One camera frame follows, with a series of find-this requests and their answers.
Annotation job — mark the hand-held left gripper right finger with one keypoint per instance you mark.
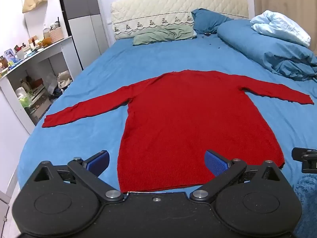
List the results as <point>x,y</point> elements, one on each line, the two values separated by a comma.
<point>215,163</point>

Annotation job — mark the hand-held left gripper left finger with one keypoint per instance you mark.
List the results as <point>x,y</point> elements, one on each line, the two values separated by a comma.
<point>100,162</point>

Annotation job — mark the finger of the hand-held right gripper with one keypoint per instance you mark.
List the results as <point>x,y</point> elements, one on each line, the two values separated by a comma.
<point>305,158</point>

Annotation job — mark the red knit sweater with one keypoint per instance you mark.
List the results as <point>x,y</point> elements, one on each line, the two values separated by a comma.
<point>195,129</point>

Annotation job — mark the blue fluffy rug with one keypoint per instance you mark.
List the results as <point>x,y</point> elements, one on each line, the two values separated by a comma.
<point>308,203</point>

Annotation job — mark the cream cloth bag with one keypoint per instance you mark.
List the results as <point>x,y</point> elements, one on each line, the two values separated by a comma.
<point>65,79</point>

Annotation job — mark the bed with blue sheet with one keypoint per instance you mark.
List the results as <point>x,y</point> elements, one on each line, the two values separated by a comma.
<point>173,57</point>

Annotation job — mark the white desk with shelves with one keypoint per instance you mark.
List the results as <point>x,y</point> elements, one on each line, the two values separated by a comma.
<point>53,52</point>

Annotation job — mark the blue duvet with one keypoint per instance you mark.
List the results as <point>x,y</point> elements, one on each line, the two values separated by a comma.
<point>260,47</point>

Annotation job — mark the pale blue blanket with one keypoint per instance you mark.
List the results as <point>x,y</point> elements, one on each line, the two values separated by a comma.
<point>282,26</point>

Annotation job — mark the woven basket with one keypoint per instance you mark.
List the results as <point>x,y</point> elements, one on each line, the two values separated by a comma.
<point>57,34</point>

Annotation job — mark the green pillow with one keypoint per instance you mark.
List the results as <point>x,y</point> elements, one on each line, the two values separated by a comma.
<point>162,34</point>

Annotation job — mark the blue photo card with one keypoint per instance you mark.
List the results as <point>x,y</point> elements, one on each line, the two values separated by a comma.
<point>10,55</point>

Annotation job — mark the blue pillow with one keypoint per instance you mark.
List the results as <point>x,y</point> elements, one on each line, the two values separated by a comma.
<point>208,21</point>

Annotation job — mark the white and grey wardrobe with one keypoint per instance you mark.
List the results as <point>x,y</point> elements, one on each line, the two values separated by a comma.
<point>84,12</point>

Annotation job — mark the cream quilted headboard cover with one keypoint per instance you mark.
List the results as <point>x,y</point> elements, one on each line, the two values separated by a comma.
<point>178,7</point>

